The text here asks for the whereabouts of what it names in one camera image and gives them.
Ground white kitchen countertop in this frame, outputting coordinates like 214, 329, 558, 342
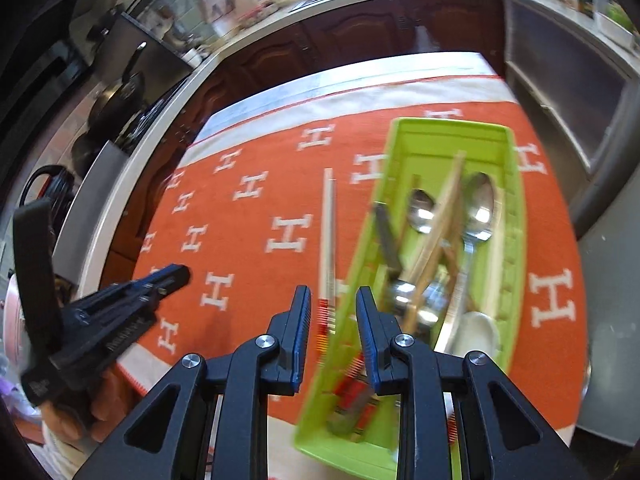
75, 0, 501, 301

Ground metal fork dark handle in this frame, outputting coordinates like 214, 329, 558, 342
374, 202, 426, 321

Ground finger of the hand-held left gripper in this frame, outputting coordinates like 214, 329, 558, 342
100, 263, 192, 312

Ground black range hood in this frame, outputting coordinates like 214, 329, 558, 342
0, 0, 101, 161

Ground dark wooden kitchen cabinets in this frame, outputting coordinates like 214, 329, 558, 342
112, 0, 506, 261

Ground red striped light chopstick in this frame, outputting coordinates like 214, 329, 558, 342
319, 167, 337, 361
327, 350, 381, 436

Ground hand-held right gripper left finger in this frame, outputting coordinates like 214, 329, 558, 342
72, 285, 313, 480

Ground orange printed blanket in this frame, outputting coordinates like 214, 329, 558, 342
117, 72, 588, 466

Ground green plastic utensil tray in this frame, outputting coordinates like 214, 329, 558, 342
292, 117, 526, 475

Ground grey frosted cabinet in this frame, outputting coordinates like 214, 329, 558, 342
502, 0, 640, 171

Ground large metal spoon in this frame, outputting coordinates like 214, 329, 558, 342
440, 172, 503, 356

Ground person's left hand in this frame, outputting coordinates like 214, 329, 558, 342
40, 360, 133, 443

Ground white ceramic spoon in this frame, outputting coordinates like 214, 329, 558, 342
447, 310, 501, 361

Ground dark wok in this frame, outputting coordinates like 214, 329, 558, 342
87, 42, 148, 146

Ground plain metal spoon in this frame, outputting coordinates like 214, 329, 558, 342
420, 280, 448, 331

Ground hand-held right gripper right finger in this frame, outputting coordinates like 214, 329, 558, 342
355, 286, 591, 480

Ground stainless steel splash guard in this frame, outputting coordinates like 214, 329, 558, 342
117, 12, 196, 68

